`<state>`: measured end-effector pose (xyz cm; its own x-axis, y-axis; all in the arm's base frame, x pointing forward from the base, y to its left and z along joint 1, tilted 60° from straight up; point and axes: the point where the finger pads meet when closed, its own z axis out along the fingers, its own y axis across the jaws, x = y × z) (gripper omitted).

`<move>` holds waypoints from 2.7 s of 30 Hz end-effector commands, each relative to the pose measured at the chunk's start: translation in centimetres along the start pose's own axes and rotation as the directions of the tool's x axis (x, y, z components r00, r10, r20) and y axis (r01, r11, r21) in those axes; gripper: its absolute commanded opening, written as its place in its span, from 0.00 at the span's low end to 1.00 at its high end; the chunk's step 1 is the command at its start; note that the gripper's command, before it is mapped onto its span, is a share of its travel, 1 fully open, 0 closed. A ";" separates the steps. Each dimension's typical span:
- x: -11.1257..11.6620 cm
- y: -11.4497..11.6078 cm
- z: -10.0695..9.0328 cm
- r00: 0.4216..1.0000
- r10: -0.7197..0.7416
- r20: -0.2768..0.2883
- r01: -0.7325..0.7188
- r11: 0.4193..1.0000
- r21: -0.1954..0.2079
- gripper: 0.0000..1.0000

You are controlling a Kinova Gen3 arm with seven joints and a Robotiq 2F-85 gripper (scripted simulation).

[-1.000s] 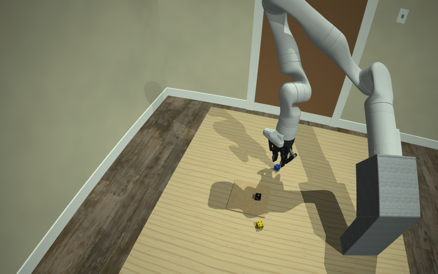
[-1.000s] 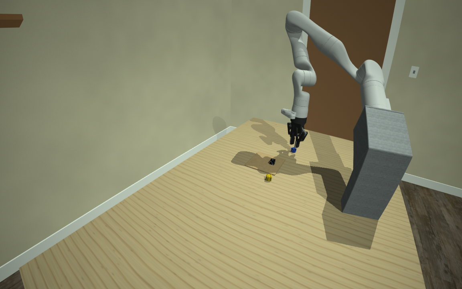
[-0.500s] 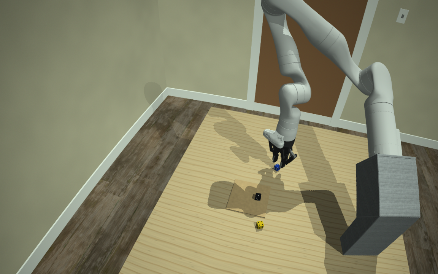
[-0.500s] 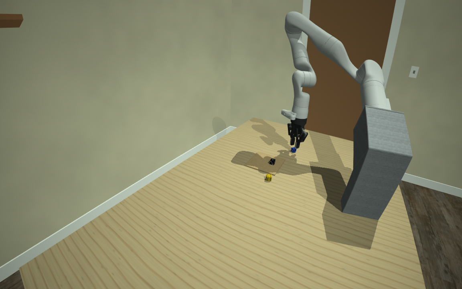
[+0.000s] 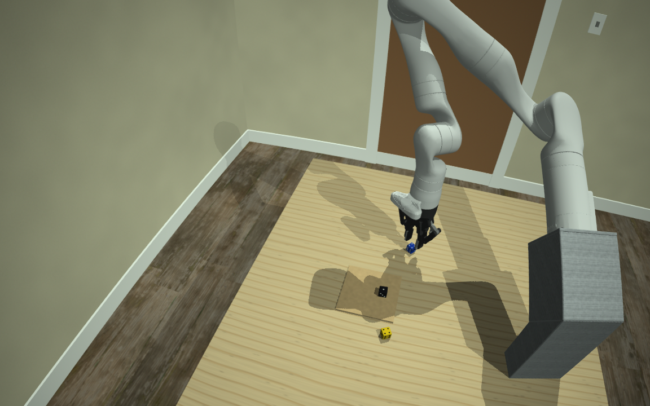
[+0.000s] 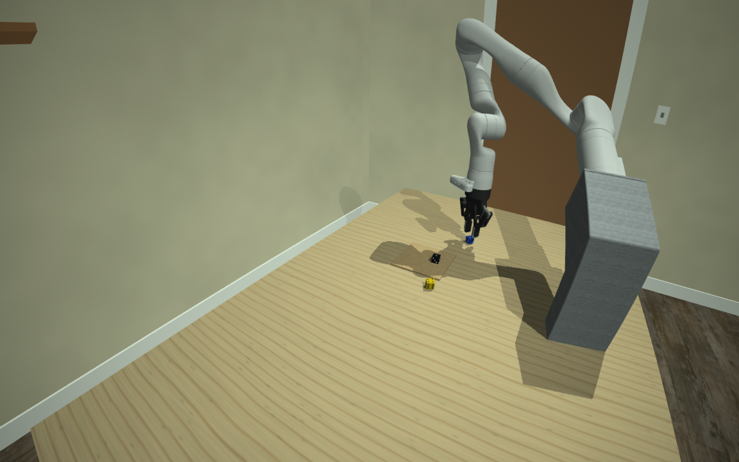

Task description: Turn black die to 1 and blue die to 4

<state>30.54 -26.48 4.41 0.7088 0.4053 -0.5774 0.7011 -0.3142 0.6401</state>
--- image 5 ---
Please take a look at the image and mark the yellow die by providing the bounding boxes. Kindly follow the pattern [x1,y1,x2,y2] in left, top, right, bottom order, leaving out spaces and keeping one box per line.
[380,327,392,339]

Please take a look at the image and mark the tan flat mat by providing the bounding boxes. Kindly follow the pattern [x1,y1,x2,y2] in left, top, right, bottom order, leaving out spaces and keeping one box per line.
[336,265,402,323]

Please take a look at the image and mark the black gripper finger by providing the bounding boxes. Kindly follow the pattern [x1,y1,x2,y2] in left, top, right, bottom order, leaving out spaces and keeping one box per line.
[414,219,441,250]
[398,208,414,241]

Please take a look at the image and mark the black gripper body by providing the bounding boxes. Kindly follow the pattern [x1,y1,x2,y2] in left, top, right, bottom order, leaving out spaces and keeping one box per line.
[411,206,438,230]

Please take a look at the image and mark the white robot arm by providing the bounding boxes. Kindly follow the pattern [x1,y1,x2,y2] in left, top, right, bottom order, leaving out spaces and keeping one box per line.
[387,0,597,233]

